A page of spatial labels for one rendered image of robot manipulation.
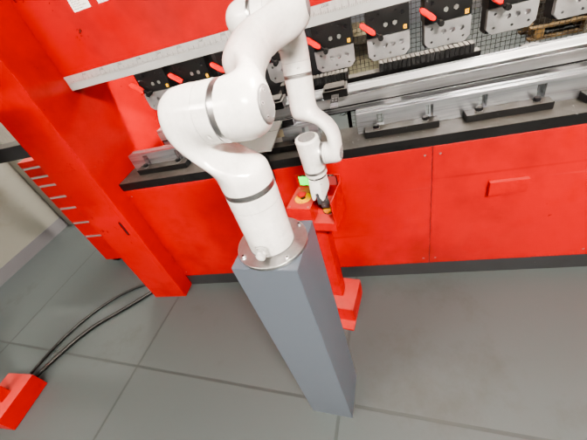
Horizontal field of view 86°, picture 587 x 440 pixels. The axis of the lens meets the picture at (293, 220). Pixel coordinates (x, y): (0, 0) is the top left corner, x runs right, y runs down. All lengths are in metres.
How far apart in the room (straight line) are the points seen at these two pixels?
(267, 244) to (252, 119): 0.32
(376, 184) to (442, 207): 0.34
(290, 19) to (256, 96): 0.34
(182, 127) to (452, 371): 1.49
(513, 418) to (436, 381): 0.29
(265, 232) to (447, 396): 1.19
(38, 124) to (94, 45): 0.42
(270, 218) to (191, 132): 0.25
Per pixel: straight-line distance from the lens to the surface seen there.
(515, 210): 1.77
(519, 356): 1.80
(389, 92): 1.71
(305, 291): 0.81
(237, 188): 0.66
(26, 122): 1.86
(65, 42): 1.81
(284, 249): 0.78
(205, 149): 0.66
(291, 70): 1.06
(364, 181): 1.50
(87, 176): 1.86
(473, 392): 1.69
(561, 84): 1.64
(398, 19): 1.37
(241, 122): 0.57
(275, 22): 0.85
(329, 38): 1.37
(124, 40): 1.64
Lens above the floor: 1.55
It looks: 39 degrees down
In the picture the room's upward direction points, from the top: 19 degrees counter-clockwise
